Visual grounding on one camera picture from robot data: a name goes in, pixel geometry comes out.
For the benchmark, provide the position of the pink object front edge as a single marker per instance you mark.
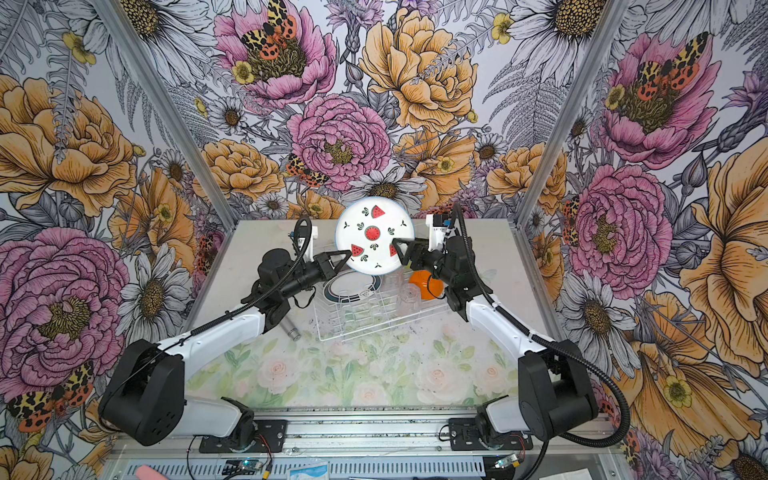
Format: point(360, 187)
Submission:
point(144, 472)

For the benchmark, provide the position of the clear glass middle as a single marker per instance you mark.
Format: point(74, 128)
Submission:
point(393, 283)

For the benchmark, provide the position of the watermelon pattern plate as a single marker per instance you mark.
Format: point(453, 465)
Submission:
point(368, 229)

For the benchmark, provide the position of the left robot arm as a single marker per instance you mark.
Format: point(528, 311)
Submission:
point(147, 398)

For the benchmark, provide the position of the small circuit board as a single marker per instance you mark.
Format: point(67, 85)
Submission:
point(243, 467)

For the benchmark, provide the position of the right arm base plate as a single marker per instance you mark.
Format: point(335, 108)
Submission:
point(468, 434)

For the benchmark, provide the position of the clear glass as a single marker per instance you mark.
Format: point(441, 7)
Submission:
point(408, 300)
point(393, 283)

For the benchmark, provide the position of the orange bowl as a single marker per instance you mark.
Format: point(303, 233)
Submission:
point(429, 286)

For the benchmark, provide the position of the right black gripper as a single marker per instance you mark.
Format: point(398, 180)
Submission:
point(419, 247)

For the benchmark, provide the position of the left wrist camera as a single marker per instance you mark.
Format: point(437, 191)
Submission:
point(303, 239)

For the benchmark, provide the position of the white wire dish rack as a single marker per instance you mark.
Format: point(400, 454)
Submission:
point(342, 322)

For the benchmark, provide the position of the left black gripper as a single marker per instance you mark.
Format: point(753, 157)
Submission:
point(324, 260)

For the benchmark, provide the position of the green rimmed white plate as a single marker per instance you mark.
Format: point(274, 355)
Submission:
point(350, 287)

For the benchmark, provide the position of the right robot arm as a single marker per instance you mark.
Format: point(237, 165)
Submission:
point(554, 392)

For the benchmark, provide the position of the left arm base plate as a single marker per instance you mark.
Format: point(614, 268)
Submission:
point(264, 435)

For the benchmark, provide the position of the grey metal cylinder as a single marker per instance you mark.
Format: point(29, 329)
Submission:
point(290, 329)

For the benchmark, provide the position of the clear glass near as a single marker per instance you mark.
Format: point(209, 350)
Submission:
point(408, 300)

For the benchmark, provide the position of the aluminium frame rail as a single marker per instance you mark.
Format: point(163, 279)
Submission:
point(409, 443)

